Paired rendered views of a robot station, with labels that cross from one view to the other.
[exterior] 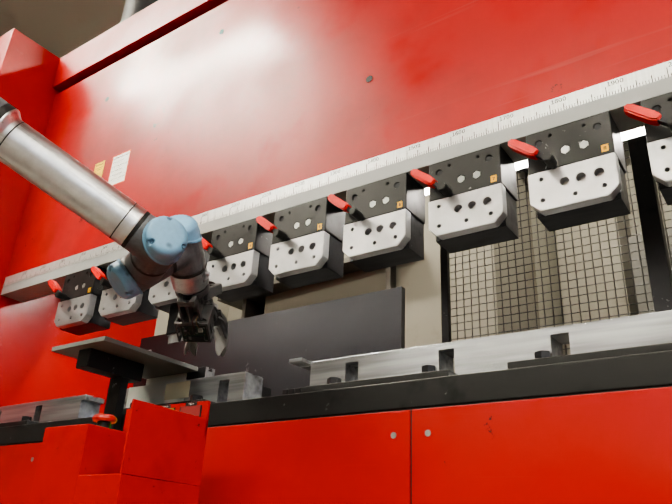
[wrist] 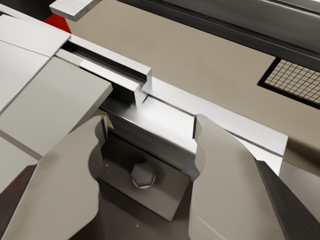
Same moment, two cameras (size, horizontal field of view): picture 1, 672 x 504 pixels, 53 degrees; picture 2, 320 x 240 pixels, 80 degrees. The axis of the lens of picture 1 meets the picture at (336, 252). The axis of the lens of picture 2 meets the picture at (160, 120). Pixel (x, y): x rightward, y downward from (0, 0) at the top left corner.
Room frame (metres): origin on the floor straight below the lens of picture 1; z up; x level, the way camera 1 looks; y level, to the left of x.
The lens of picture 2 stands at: (1.42, 0.28, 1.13)
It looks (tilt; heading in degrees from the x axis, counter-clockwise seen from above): 62 degrees down; 351
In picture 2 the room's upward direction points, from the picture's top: 2 degrees clockwise
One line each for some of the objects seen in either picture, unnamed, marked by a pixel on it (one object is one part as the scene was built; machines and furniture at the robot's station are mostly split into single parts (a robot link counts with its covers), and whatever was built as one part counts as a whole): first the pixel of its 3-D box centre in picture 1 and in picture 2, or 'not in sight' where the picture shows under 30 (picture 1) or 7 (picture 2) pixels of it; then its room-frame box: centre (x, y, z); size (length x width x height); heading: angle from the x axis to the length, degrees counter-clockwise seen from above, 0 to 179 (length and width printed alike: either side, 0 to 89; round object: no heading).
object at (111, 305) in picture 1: (132, 289); not in sight; (1.73, 0.55, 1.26); 0.15 x 0.09 x 0.17; 54
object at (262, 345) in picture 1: (249, 381); not in sight; (2.15, 0.26, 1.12); 1.13 x 0.02 x 0.44; 54
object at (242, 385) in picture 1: (188, 403); (109, 101); (1.57, 0.32, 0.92); 0.39 x 0.06 x 0.10; 54
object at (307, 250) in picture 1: (308, 243); not in sight; (1.38, 0.06, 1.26); 0.15 x 0.09 x 0.17; 54
